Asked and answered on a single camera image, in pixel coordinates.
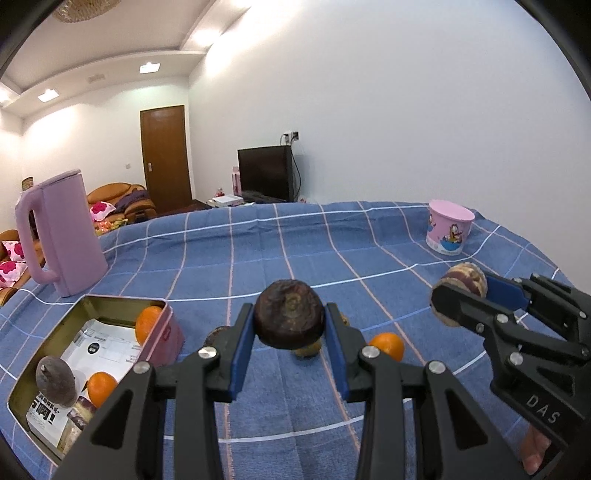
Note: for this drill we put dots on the printed paper leaflet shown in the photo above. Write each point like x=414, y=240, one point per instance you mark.
x=111, y=346

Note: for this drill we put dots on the large purple fig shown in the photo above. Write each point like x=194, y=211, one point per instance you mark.
x=55, y=381

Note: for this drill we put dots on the brown leather armchair sofa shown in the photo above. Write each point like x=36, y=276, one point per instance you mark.
x=108, y=190

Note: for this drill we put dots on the pink cartoon cup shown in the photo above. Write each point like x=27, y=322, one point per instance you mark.
x=450, y=226

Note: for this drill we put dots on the pink tin box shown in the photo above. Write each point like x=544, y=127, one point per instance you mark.
x=168, y=334

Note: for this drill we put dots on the low television stand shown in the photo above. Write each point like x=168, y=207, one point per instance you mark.
x=203, y=205

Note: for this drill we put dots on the round golden ceiling lamp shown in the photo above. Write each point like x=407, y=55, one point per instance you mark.
x=85, y=9

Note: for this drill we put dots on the pink electric kettle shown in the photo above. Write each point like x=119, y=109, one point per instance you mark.
x=69, y=240

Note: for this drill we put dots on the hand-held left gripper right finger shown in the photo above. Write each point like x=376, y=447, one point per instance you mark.
x=339, y=355

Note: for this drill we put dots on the medium orange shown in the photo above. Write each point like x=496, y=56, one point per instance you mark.
x=101, y=387

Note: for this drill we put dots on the pink flowered cushion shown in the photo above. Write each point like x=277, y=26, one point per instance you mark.
x=14, y=249
x=9, y=272
x=102, y=210

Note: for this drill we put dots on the standing rolled scroll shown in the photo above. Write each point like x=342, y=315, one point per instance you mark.
x=27, y=183

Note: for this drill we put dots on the purple cloth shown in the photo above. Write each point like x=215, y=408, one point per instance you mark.
x=134, y=200

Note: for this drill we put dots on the striped cake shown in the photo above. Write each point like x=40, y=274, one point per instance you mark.
x=79, y=413

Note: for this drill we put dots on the square ceiling panel light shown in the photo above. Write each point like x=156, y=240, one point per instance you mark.
x=47, y=95
x=150, y=68

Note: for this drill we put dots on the blue checked cloth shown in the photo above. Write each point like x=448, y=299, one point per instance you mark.
x=300, y=249

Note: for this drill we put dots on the wall power socket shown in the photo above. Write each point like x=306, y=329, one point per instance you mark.
x=292, y=136

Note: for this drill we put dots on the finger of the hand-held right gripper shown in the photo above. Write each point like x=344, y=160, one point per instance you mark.
x=505, y=291
x=457, y=307

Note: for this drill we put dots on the person's right hand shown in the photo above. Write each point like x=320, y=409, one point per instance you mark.
x=533, y=450

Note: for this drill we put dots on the large orange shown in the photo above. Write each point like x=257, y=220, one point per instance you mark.
x=147, y=323

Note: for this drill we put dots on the brown wooden door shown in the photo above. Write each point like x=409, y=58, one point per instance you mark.
x=166, y=157

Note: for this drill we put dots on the small orange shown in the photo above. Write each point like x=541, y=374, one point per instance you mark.
x=388, y=346

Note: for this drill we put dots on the white flat box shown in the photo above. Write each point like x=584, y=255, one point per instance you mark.
x=226, y=201

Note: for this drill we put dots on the black television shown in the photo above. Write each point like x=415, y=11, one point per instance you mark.
x=265, y=173

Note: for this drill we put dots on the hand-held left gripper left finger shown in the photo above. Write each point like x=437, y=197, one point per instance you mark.
x=242, y=350

